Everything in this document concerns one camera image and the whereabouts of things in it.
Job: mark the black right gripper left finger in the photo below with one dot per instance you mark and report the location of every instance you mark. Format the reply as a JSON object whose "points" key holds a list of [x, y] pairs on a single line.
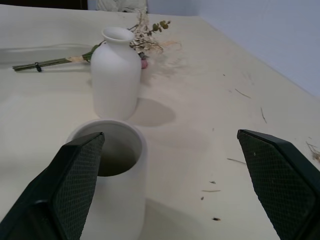
{"points": [[60, 190]]}

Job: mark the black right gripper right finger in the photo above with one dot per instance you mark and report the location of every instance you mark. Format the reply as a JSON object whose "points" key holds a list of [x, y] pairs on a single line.
{"points": [[280, 180]]}

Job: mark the white cylindrical ceramic vase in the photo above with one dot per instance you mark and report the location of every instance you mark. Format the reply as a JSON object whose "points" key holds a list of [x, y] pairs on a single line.
{"points": [[125, 190]]}

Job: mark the white bottle-shaped ceramic vase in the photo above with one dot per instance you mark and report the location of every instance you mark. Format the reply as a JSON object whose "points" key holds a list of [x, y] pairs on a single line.
{"points": [[115, 80]]}

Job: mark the dried flower bouquet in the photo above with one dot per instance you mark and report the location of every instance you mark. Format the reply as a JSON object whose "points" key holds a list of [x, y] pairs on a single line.
{"points": [[140, 42]]}

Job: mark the white textured cloth object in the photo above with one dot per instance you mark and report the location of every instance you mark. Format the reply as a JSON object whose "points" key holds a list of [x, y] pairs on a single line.
{"points": [[121, 5]]}

